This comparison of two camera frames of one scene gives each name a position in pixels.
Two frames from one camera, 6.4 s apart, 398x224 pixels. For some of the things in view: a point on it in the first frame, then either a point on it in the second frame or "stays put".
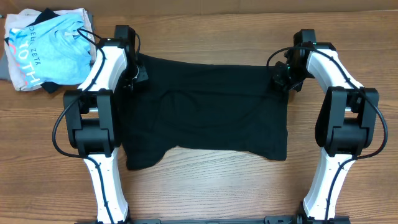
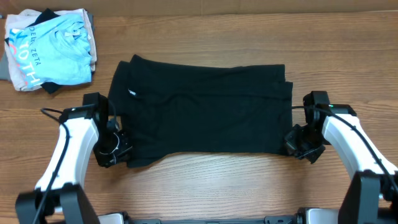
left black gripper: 142,77 → 107,162
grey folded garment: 5,72 stays put
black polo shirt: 231,106 stays put
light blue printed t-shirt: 56,50 stays put
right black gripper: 280,78 → 298,143
